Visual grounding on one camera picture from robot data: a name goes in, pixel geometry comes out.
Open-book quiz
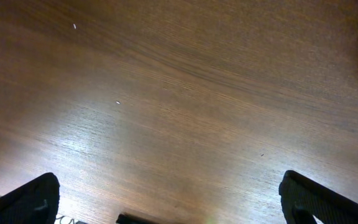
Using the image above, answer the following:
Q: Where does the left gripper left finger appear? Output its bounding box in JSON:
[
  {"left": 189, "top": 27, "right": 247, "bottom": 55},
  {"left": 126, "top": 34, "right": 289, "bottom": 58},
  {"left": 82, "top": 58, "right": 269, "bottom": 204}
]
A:
[{"left": 0, "top": 172, "right": 60, "bottom": 224}]

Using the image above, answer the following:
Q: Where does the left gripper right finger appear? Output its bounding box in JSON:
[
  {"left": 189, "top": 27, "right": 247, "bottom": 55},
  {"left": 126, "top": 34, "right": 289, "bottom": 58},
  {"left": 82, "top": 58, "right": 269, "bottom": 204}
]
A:
[{"left": 278, "top": 170, "right": 358, "bottom": 224}]

